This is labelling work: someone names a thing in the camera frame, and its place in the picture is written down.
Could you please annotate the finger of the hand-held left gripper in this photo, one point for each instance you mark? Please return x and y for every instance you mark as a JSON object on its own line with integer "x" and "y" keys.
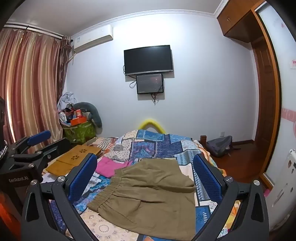
{"x": 40, "y": 136}
{"x": 57, "y": 146}

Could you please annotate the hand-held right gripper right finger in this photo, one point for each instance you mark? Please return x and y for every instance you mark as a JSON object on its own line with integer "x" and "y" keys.
{"x": 205, "y": 179}

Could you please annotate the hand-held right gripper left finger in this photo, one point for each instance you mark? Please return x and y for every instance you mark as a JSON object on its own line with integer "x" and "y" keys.
{"x": 86, "y": 176}

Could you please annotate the khaki pants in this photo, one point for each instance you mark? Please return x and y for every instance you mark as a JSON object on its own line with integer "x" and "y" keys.
{"x": 150, "y": 197}

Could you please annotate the mustard yellow folded cloth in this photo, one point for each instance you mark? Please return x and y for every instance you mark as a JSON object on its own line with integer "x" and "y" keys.
{"x": 69, "y": 160}

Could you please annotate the pink cloth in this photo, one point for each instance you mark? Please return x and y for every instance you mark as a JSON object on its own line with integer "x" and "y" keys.
{"x": 106, "y": 165}

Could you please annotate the orange floral fleece blanket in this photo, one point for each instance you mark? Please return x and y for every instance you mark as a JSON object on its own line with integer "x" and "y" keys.
{"x": 212, "y": 157}

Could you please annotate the green storage bag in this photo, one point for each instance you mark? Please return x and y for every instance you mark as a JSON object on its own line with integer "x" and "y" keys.
{"x": 81, "y": 132}

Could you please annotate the orange box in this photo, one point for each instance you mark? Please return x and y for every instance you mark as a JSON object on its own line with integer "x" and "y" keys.
{"x": 78, "y": 121}

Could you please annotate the grey backpack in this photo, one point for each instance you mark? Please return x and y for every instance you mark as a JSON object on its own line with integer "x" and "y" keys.
{"x": 219, "y": 146}

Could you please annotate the orange striped cloth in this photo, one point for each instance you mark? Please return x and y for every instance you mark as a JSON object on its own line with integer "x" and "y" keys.
{"x": 104, "y": 142}

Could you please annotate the red and white box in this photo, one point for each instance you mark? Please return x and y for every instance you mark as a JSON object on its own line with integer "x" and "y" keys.
{"x": 78, "y": 112}

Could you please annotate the wooden bedpost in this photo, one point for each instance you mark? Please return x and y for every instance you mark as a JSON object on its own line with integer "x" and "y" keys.
{"x": 203, "y": 139}

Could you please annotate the pale grey clothes heap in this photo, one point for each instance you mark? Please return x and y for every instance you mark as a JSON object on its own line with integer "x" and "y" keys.
{"x": 67, "y": 98}

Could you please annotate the grey long pillow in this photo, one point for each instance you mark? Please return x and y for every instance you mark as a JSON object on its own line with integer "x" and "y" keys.
{"x": 97, "y": 118}

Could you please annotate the striped pink curtain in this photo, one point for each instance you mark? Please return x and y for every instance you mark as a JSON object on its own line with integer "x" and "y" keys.
{"x": 30, "y": 81}

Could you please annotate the blue patchwork blanket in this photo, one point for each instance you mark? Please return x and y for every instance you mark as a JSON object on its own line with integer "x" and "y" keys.
{"x": 157, "y": 143}

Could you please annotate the small pink object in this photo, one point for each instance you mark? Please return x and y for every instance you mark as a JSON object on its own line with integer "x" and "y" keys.
{"x": 267, "y": 192}

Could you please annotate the white plastic appliance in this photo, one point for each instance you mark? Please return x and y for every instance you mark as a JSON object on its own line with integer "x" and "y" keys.
{"x": 284, "y": 185}

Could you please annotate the brown sheer curtain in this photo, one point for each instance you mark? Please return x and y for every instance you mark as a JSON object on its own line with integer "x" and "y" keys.
{"x": 64, "y": 60}

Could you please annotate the yellow hoop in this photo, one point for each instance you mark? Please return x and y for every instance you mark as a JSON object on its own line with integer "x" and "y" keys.
{"x": 148, "y": 121}

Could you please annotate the wooden door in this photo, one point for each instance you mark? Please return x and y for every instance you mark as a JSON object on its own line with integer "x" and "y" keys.
{"x": 263, "y": 97}

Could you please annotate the white air conditioner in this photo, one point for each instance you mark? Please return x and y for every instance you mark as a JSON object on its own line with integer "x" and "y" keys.
{"x": 92, "y": 39}

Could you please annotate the white door with pink stickers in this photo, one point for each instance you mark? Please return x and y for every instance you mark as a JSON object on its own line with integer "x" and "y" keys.
{"x": 288, "y": 92}

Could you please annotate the wooden overhead cabinet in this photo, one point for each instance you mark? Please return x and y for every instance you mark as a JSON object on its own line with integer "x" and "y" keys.
{"x": 238, "y": 20}

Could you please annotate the white wall socket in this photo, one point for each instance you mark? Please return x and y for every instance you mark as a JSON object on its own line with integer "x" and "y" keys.
{"x": 222, "y": 133}

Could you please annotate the white curtain rail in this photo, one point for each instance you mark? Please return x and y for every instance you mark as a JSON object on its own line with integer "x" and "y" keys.
{"x": 34, "y": 29}

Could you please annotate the small black wall monitor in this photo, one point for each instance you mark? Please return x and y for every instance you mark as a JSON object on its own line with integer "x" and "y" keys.
{"x": 149, "y": 83}

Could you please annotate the large black wall television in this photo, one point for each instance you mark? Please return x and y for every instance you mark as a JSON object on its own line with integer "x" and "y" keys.
{"x": 148, "y": 60}

